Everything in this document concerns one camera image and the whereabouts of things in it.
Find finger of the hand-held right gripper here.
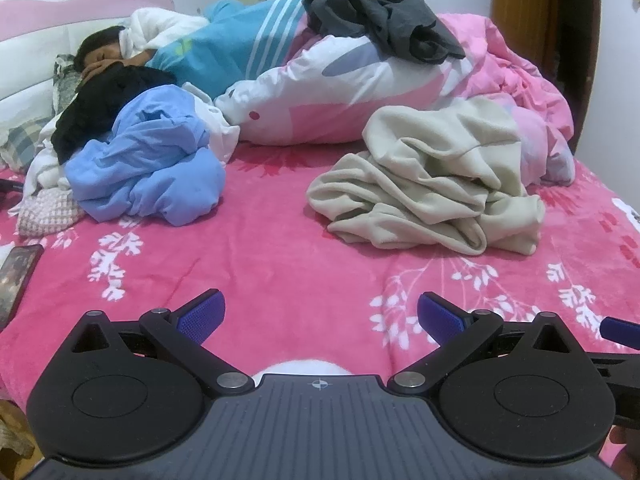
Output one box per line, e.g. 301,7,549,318
599,316,640,350

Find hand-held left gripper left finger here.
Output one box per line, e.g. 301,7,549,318
65,288,254,397

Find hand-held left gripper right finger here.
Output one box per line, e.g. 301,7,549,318
387,291,576,397

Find beige zip hoodie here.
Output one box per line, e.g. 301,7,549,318
306,96,547,257

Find pink floral blanket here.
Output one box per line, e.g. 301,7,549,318
0,135,640,463

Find light blue garment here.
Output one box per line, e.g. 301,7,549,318
65,84,228,227

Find pink checked cloth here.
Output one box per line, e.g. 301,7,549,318
15,187,87,237

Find black smartphone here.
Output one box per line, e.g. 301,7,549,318
0,244,45,331

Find black garment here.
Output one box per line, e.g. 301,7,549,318
50,62,179,166

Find pink white teal printed duvet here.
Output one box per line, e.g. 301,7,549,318
149,0,576,186

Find grey plaid pillow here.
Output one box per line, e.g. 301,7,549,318
0,115,58,173

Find grey floral pillow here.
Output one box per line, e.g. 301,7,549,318
52,54,84,112

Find dark grey garment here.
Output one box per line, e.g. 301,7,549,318
302,0,467,65

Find brown wooden door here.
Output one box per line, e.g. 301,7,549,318
490,0,602,157

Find pink white padded headboard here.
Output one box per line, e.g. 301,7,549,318
0,0,176,137

